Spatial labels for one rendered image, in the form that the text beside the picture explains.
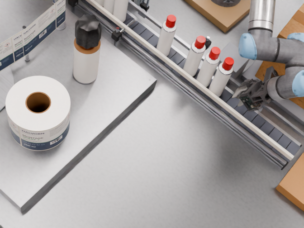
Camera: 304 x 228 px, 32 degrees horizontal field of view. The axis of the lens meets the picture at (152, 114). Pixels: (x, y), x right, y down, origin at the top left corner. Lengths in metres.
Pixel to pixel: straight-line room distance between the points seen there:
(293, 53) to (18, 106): 0.86
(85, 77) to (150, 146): 0.33
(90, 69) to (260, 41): 0.59
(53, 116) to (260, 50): 0.67
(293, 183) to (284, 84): 0.44
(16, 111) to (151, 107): 0.52
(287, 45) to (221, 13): 0.62
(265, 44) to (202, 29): 0.61
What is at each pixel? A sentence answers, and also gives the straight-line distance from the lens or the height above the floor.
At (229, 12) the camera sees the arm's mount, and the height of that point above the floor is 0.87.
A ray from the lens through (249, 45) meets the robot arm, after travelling 1.63.
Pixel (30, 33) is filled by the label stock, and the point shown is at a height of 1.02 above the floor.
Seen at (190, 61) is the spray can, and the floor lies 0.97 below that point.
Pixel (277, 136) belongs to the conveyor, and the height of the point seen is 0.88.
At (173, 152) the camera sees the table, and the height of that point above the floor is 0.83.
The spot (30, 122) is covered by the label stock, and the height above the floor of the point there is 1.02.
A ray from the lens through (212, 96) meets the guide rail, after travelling 1.94.
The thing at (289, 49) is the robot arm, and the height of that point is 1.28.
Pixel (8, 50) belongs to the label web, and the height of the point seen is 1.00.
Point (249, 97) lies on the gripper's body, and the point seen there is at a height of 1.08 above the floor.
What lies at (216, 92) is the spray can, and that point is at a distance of 1.94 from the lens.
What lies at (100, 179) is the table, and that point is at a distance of 1.82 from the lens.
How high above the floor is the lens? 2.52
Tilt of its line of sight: 60 degrees down
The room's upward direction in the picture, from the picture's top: 17 degrees clockwise
